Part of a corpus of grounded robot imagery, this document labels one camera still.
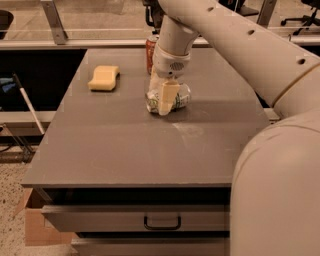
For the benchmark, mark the grey railing post right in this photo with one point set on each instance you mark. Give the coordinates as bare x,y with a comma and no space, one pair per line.
266,12

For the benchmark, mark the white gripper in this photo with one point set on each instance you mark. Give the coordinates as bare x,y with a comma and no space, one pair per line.
169,64

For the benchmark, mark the crushed white 7up can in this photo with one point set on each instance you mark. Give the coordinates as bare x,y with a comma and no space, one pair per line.
181,100

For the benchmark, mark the grey railing post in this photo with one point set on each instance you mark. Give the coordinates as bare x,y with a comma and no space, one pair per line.
58,33
266,12

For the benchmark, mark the black rolling chair base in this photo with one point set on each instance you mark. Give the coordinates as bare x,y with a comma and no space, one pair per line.
306,21

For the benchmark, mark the grey railing post left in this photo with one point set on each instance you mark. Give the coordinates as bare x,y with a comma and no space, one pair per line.
58,33

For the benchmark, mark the cardboard box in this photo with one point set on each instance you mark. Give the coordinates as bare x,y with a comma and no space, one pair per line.
38,230

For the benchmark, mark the grey top drawer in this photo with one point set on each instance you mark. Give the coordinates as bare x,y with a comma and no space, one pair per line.
129,218

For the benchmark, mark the grey lower drawer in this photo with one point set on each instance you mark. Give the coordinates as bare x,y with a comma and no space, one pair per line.
151,247

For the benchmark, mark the white pole with black grip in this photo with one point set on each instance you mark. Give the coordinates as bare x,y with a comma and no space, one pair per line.
28,102

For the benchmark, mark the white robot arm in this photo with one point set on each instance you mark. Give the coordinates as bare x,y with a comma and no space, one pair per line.
275,195

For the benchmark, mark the orange soda can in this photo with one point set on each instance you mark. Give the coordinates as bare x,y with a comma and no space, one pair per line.
150,46

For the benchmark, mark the grey drawer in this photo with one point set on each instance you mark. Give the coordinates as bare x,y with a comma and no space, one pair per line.
151,247
129,218

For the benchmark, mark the black drawer handle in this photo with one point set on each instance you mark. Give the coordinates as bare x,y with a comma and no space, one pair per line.
162,224

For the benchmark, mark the yellow sponge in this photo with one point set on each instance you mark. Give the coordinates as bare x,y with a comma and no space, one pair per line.
104,78

